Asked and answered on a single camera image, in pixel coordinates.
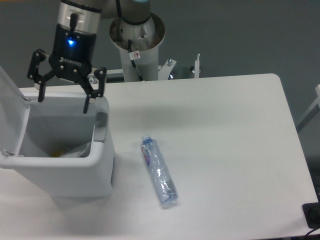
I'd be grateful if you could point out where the black cable on pedestal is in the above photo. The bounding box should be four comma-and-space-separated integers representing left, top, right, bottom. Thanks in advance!
127, 39, 145, 82

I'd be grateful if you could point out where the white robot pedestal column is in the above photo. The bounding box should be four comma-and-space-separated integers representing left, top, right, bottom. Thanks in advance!
109, 13, 165, 82

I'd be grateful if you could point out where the clear crushed plastic bottle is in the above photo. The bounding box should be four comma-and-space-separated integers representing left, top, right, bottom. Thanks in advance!
140, 135, 179, 205

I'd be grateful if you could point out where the white table leg frame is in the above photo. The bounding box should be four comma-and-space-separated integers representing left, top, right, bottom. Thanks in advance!
295, 84, 320, 133

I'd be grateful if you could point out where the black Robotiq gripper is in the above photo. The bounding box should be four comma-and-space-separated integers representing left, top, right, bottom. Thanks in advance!
27, 24, 107, 114

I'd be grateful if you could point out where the white trash can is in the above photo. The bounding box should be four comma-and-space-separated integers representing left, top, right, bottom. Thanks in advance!
0, 92, 115, 198

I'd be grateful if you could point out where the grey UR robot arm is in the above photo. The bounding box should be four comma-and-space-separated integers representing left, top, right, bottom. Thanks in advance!
27, 0, 155, 113

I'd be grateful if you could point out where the white trash can lid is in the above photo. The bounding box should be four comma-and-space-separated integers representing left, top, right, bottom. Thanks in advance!
0, 68, 39, 157

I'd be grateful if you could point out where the white pedestal base frame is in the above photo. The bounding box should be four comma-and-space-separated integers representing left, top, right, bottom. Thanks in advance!
105, 53, 202, 83

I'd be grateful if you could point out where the black device at table edge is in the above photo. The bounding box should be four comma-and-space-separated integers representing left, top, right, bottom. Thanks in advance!
302, 202, 320, 229

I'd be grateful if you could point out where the yellow trash in can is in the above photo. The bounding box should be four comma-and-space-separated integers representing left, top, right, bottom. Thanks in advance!
51, 150, 64, 158

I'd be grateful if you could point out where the white plastic wrapper bag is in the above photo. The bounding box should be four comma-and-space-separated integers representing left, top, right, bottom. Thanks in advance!
59, 142, 91, 158

